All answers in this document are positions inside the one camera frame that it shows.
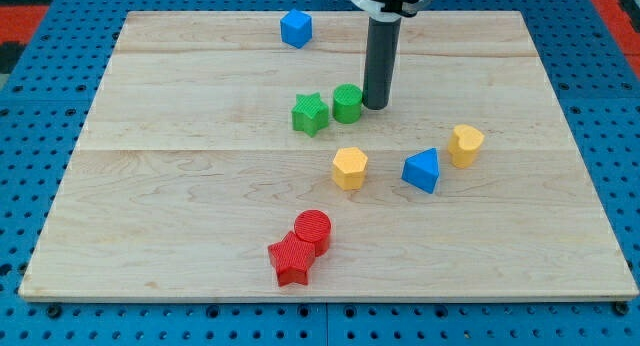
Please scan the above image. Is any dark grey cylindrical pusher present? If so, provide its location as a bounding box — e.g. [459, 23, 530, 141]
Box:
[363, 18, 401, 110]

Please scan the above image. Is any red star block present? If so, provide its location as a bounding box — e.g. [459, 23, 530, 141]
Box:
[267, 231, 315, 287]

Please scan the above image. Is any yellow hexagon block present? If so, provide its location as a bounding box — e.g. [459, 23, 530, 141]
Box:
[332, 147, 368, 190]

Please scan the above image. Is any green star block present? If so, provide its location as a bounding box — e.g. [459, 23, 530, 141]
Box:
[291, 93, 329, 137]

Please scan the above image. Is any green cylinder block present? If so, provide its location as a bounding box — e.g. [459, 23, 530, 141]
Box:
[332, 84, 362, 124]

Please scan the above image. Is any yellow heart block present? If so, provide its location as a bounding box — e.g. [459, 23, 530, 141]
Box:
[447, 124, 485, 168]

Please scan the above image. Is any wooden board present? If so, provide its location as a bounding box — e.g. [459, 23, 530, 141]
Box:
[19, 11, 638, 303]

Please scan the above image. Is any blue triangle block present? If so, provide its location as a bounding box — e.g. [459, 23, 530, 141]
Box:
[401, 148, 440, 194]

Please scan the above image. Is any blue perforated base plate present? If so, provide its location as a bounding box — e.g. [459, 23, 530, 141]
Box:
[1, 0, 639, 345]

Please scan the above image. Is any red cylinder block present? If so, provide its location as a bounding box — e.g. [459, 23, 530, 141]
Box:
[294, 209, 332, 257]

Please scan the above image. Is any blue cube block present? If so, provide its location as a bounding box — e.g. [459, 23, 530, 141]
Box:
[280, 9, 313, 49]

